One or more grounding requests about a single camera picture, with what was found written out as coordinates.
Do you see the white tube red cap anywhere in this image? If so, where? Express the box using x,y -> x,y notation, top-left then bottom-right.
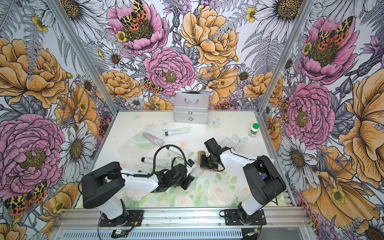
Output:
233,145 -> 244,153

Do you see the left aluminium corner post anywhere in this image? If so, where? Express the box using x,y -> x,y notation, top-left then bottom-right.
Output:
47,1 -> 119,117

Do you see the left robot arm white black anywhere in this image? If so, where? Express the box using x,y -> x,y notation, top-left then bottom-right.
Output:
81,159 -> 195,221

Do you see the white slotted cable duct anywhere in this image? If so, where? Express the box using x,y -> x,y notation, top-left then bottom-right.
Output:
57,229 -> 243,240

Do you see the aluminium front rail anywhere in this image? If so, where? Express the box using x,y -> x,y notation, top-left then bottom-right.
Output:
54,207 -> 310,231

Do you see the silver aluminium first aid case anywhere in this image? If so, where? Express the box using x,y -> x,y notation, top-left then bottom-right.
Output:
173,93 -> 210,125

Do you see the right aluminium corner post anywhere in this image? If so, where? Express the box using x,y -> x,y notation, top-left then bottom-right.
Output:
257,0 -> 315,116

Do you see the white tube black cap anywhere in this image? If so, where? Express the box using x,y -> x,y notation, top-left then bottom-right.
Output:
169,147 -> 192,159

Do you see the white tube teal cap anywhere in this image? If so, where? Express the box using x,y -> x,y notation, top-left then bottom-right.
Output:
165,127 -> 192,137

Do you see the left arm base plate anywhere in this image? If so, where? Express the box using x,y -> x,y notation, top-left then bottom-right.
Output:
99,210 -> 144,227

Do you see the white bottle green cap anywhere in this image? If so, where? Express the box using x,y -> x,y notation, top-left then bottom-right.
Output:
249,123 -> 260,138

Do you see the white tube purple cap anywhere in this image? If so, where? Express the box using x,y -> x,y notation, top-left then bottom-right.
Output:
190,166 -> 203,178

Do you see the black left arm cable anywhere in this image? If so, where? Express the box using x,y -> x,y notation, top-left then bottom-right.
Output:
133,144 -> 187,178

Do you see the aluminium corner post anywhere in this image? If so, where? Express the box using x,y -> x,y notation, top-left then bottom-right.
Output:
47,1 -> 119,117
257,0 -> 315,116

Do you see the white tube dark blue cap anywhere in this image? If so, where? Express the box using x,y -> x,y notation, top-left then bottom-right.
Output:
219,137 -> 232,147

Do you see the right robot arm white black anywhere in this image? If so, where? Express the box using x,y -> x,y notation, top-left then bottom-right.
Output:
200,138 -> 287,225

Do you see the brown striped towel cloth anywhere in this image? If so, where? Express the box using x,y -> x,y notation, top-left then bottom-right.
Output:
198,151 -> 211,171

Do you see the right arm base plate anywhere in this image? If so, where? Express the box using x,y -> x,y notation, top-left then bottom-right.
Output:
219,209 -> 267,226

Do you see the purple metallic tube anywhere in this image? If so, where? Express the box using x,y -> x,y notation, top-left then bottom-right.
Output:
143,132 -> 165,148

